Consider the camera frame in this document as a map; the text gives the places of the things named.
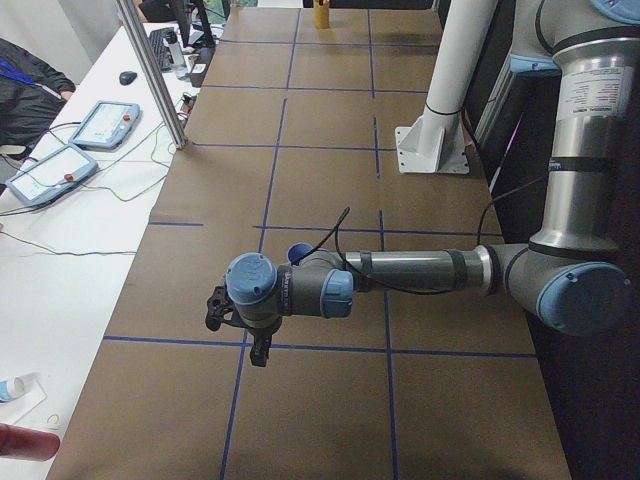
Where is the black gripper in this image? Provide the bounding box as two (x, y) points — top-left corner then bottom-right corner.
(205, 285), (280, 331)

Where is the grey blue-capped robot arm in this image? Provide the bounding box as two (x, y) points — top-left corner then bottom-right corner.
(205, 1), (639, 341)

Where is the blue ribbed plastic cup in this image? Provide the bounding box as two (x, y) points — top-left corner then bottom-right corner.
(287, 242), (313, 265)

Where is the near teach pendant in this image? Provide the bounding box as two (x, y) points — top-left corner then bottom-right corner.
(6, 144), (98, 207)

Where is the teach pendant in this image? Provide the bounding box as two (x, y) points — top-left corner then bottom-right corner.
(6, 144), (98, 207)
(69, 100), (141, 151)

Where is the far teach pendant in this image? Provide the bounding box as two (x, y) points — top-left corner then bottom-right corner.
(69, 100), (141, 151)

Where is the white tube with blue label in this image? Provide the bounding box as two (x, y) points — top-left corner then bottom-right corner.
(0, 377), (25, 404)

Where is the red cylinder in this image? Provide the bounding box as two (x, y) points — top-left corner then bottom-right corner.
(0, 424), (61, 461)

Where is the black computer mouse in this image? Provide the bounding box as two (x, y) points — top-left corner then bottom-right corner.
(119, 71), (137, 86)

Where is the black keyboard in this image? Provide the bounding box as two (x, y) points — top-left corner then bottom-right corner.
(148, 27), (174, 72)

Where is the clear water bottle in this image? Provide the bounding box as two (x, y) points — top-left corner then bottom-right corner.
(165, 31), (188, 80)

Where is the person in dark jacket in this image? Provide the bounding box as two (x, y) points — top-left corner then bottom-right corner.
(1, 39), (76, 160)

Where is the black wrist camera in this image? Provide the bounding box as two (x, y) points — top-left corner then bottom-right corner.
(250, 331), (272, 367)

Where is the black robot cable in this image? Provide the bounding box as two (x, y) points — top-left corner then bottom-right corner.
(298, 114), (561, 296)

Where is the white pole with base plate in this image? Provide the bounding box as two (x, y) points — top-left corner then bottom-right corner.
(395, 0), (498, 174)

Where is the aluminium frame post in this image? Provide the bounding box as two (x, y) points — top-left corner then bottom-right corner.
(115, 0), (187, 150)

